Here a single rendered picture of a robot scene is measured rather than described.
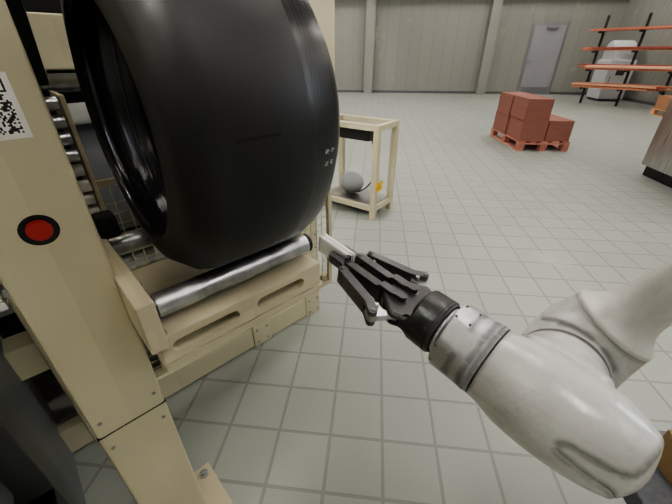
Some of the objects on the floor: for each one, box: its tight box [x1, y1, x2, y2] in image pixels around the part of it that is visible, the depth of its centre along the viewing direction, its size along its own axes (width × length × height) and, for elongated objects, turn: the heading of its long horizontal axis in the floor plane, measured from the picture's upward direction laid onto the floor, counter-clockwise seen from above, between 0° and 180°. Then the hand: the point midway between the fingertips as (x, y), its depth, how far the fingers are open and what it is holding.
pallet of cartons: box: [490, 92, 575, 151], centre depth 543 cm, size 85×119×72 cm
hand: (336, 251), depth 54 cm, fingers closed
